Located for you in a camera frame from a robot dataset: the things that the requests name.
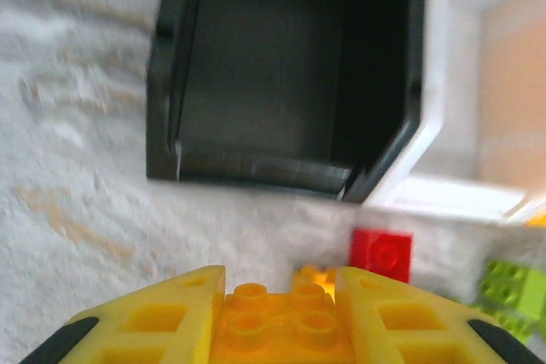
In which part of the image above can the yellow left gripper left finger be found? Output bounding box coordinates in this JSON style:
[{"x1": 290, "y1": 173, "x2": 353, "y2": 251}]
[{"x1": 19, "y1": 264, "x2": 227, "y2": 364}]

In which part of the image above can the white plastic bin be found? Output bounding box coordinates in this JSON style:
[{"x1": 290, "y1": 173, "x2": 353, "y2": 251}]
[{"x1": 362, "y1": 0, "x2": 546, "y2": 228}]

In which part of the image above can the red lego brick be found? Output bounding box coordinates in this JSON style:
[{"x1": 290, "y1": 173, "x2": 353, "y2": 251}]
[{"x1": 349, "y1": 228, "x2": 414, "y2": 284}]

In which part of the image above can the yellow plastic bin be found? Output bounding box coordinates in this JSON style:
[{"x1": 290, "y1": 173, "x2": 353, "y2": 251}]
[{"x1": 524, "y1": 205, "x2": 546, "y2": 228}]

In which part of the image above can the yellow lego brick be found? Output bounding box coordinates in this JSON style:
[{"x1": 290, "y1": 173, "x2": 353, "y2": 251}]
[
  {"x1": 292, "y1": 264, "x2": 340, "y2": 297},
  {"x1": 211, "y1": 281, "x2": 357, "y2": 364}
]

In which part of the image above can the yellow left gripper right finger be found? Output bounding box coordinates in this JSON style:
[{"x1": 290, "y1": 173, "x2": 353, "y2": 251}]
[{"x1": 335, "y1": 265, "x2": 546, "y2": 364}]

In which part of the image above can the black plastic bin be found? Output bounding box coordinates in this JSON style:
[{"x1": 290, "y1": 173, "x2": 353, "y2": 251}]
[{"x1": 145, "y1": 0, "x2": 430, "y2": 204}]

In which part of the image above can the green lego brick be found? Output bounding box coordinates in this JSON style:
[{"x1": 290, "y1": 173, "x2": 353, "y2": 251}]
[{"x1": 471, "y1": 259, "x2": 546, "y2": 346}]

